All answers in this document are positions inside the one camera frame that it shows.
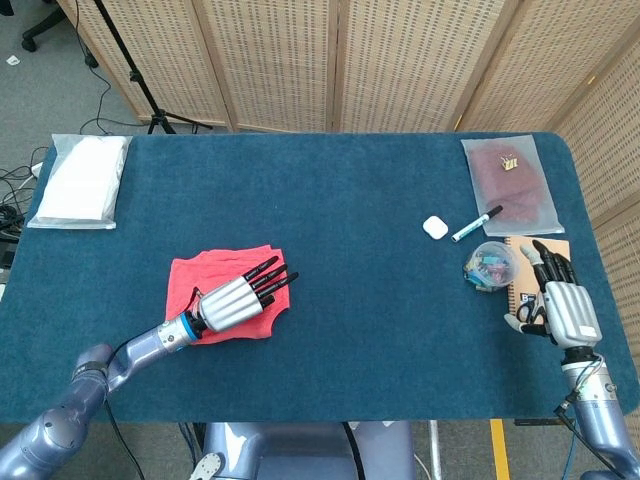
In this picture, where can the silver table leg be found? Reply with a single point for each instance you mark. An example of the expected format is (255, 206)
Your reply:
(436, 450)

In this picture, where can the green white marker pen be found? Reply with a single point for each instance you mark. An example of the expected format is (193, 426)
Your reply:
(472, 227)

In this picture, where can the red cloth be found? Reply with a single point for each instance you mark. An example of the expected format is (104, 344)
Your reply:
(210, 270)

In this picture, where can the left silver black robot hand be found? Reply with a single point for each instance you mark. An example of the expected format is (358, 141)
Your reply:
(232, 305)

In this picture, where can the black tripod stand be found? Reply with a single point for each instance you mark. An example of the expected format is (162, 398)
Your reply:
(145, 90)

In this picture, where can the brown spiral notebook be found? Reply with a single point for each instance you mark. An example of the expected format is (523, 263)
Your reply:
(522, 287)

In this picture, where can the maroon garment in plastic bag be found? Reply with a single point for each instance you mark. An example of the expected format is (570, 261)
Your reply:
(510, 185)

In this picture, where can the blue-grey robot torso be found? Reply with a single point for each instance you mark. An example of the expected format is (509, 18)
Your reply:
(300, 450)

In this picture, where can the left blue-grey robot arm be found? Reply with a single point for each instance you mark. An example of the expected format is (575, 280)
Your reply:
(145, 345)

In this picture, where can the gold binder clip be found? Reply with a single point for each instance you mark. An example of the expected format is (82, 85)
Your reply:
(509, 163)

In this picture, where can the blue carpet table cover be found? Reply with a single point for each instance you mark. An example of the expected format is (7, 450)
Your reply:
(350, 200)

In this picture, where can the woven rattan folding screen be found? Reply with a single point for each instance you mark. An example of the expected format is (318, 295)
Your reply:
(280, 60)

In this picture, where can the white paper scrap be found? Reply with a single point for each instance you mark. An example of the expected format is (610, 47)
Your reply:
(12, 60)

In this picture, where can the white earbuds case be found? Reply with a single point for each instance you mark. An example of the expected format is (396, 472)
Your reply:
(435, 226)

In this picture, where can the black office chair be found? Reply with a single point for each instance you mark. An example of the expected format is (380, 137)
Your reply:
(30, 40)

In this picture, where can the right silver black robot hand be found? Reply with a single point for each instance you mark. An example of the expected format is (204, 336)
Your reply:
(572, 312)

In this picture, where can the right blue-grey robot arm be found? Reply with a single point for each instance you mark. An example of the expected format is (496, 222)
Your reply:
(595, 415)

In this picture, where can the white garment in plastic bag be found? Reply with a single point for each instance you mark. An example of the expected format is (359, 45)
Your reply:
(80, 185)

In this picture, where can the clear tub of binder clips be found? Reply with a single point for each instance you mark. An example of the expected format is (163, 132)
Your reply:
(492, 265)

